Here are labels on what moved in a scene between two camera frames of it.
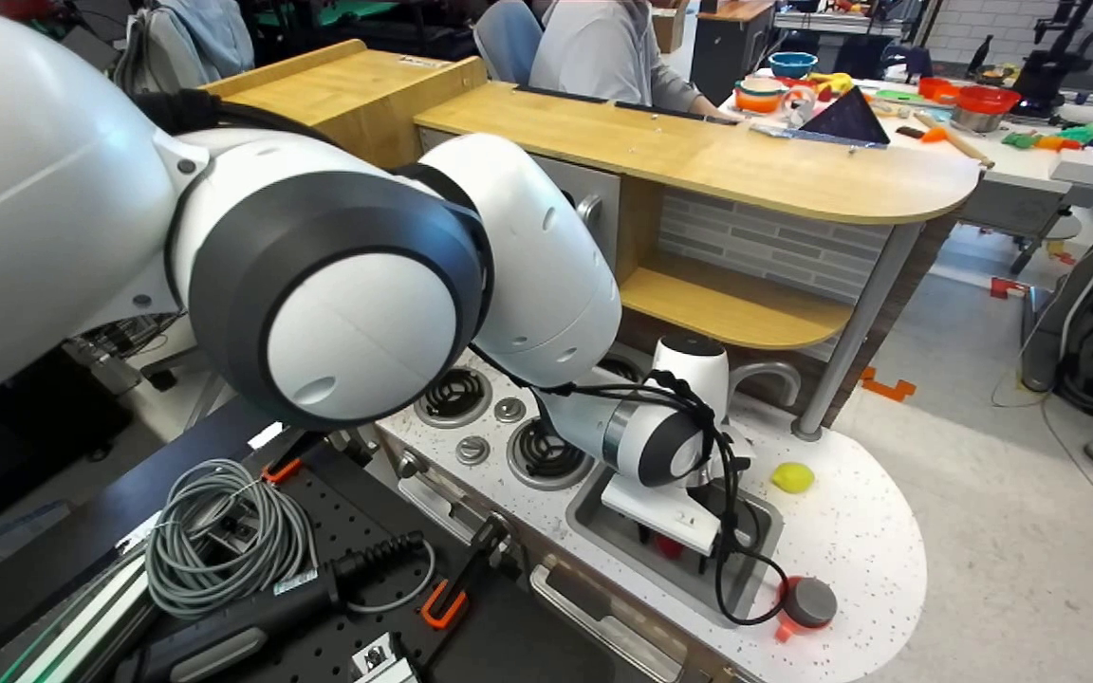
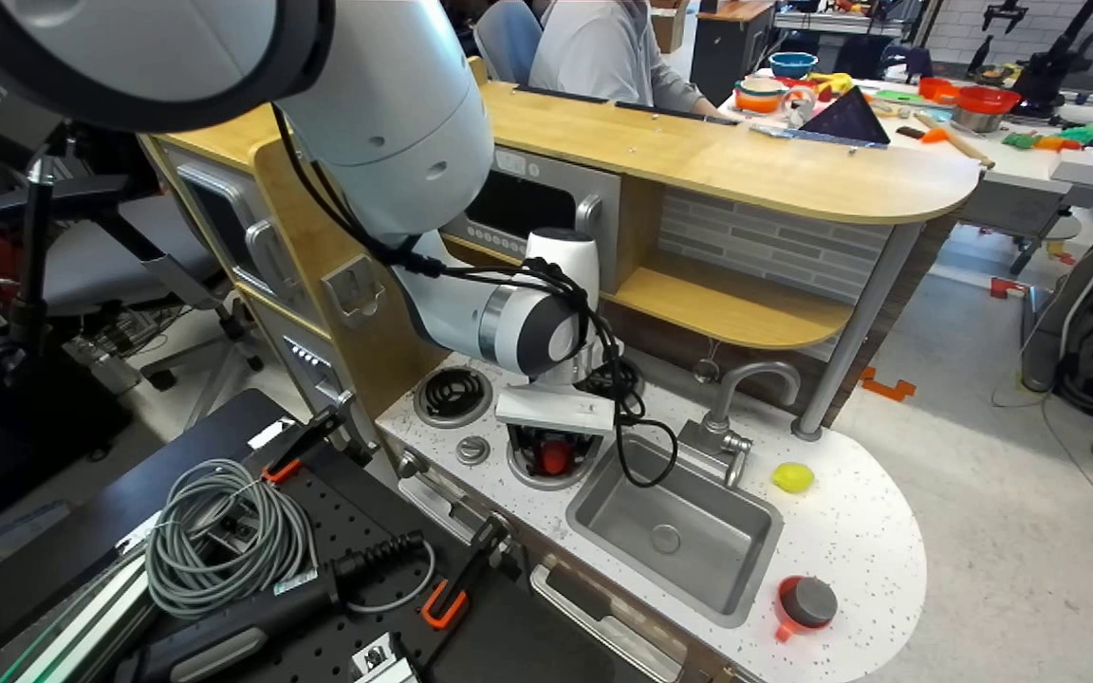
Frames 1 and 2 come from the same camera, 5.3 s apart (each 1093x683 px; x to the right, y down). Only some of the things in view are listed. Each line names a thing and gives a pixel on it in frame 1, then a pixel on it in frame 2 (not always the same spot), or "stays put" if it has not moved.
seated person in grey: (604, 52) stays put
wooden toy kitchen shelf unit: (732, 228) stays put
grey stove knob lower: (471, 448) stays put
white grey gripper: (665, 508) → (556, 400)
